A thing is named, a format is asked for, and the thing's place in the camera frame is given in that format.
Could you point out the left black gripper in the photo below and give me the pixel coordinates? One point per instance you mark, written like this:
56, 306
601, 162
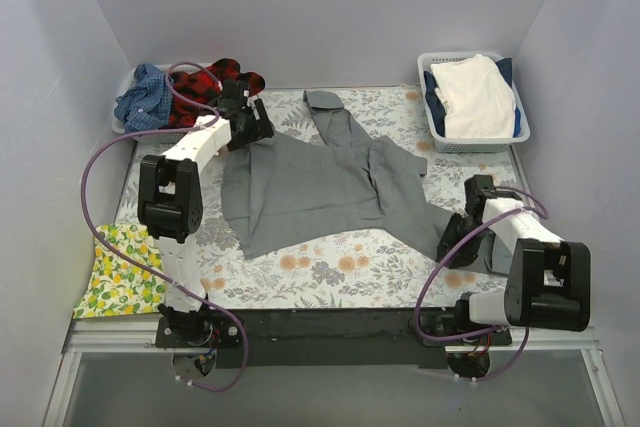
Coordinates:
254, 125

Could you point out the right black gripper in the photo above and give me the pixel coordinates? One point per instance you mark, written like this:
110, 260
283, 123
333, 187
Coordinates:
459, 238

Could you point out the grey long sleeve shirt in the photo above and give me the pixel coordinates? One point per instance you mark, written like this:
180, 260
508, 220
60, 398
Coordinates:
279, 191

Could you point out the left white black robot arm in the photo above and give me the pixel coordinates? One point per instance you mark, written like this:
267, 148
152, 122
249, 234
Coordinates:
170, 202

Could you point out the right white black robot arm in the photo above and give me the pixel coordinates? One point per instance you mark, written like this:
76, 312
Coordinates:
548, 278

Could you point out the red black plaid shirt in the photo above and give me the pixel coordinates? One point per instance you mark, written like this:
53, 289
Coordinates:
199, 87

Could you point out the left white plastic basket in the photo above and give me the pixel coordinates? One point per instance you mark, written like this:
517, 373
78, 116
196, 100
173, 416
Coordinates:
125, 124

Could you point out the floral patterned table mat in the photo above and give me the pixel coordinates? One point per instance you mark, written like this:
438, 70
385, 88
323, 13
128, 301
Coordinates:
365, 268

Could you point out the blue checked shirt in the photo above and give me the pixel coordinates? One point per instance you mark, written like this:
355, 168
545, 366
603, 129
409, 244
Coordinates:
142, 99

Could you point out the dark blue folded garment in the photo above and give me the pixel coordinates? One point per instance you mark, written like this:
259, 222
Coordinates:
434, 102

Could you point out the white folded shirt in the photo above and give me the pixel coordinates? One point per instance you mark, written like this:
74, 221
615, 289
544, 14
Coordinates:
477, 94

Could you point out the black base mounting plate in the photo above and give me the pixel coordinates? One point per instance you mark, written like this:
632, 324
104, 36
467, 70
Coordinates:
312, 337

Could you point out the lemon print cloth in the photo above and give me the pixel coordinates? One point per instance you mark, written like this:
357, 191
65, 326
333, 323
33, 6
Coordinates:
116, 287

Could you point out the aluminium frame rail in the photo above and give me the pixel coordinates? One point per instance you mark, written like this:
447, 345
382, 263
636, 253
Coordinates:
111, 375

